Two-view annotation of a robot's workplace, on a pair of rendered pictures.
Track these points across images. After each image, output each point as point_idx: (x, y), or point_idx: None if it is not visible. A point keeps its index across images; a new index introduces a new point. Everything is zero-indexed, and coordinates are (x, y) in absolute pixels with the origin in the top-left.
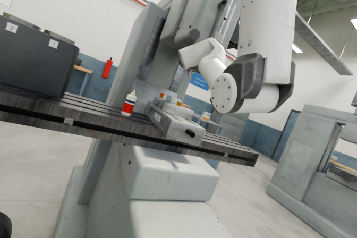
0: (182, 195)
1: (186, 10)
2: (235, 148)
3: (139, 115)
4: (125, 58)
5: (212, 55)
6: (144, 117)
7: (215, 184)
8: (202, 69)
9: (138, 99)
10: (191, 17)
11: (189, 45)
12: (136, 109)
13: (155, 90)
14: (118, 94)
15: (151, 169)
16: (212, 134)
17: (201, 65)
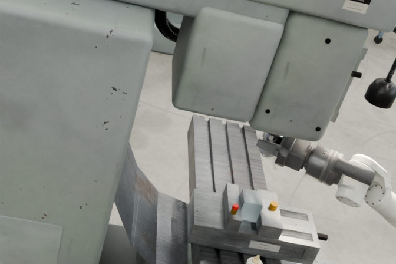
0: None
1: (287, 81)
2: (260, 159)
3: (215, 258)
4: (28, 168)
5: (389, 193)
6: (230, 257)
7: None
8: (381, 210)
9: (130, 224)
10: (315, 110)
11: (359, 187)
12: (145, 243)
13: (123, 171)
14: (99, 257)
15: None
16: (205, 150)
17: (381, 207)
